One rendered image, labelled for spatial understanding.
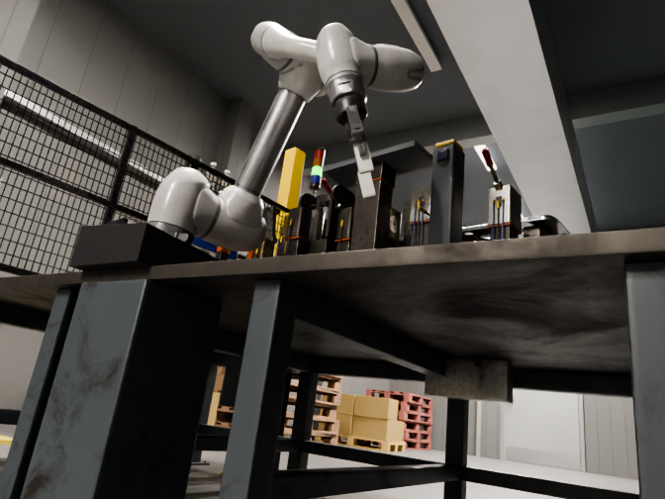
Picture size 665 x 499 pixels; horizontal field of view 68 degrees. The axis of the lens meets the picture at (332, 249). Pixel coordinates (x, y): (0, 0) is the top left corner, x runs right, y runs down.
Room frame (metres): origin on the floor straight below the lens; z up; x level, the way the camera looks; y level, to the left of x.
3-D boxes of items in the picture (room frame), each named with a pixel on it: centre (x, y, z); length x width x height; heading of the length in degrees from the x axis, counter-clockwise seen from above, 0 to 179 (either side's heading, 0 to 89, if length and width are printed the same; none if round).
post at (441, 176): (1.28, -0.30, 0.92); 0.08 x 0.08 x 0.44; 48
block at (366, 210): (1.46, -0.11, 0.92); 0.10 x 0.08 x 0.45; 48
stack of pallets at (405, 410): (9.27, -1.53, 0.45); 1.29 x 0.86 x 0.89; 147
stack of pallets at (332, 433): (6.20, 0.42, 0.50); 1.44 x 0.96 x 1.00; 147
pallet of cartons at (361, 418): (7.80, -0.76, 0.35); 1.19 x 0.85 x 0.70; 57
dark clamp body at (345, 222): (1.68, -0.05, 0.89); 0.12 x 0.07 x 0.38; 138
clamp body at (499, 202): (1.33, -0.48, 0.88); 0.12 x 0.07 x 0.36; 138
